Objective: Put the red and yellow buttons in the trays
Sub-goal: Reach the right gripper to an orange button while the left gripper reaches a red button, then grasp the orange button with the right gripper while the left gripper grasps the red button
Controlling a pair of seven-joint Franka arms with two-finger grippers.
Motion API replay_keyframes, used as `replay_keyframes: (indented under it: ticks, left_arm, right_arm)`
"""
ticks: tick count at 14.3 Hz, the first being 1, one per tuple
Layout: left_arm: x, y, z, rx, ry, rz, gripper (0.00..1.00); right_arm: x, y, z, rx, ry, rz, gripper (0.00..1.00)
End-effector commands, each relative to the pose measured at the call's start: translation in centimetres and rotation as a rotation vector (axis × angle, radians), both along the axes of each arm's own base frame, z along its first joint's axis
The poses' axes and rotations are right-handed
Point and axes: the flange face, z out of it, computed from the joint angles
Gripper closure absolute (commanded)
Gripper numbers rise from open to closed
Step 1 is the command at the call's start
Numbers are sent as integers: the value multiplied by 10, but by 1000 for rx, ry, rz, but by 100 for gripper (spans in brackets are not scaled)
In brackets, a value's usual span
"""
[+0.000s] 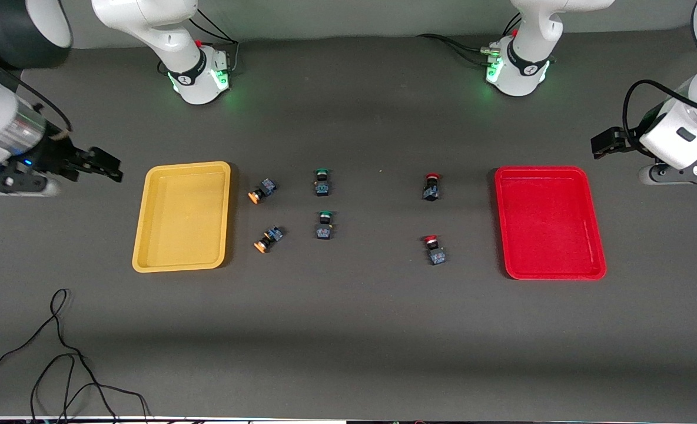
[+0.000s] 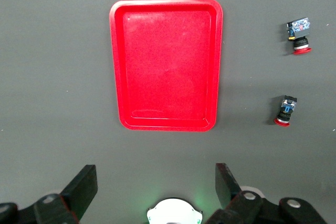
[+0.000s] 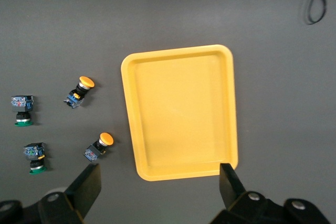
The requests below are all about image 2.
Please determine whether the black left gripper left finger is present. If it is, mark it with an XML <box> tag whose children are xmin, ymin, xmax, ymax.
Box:
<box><xmin>0</xmin><ymin>164</ymin><xmax>99</xmax><ymax>224</ymax></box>

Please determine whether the large red push button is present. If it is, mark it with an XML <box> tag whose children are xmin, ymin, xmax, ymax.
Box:
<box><xmin>286</xmin><ymin>17</ymin><xmax>313</xmax><ymax>56</ymax></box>

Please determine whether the small red push button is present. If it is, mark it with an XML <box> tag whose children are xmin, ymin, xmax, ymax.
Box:
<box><xmin>273</xmin><ymin>94</ymin><xmax>298</xmax><ymax>127</ymax></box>

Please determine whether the red plastic tray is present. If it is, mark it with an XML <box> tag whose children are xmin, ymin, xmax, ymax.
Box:
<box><xmin>109</xmin><ymin>0</ymin><xmax>224</xmax><ymax>132</ymax></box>

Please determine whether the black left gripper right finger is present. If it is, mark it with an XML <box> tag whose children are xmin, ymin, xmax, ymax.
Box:
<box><xmin>204</xmin><ymin>163</ymin><xmax>329</xmax><ymax>224</ymax></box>

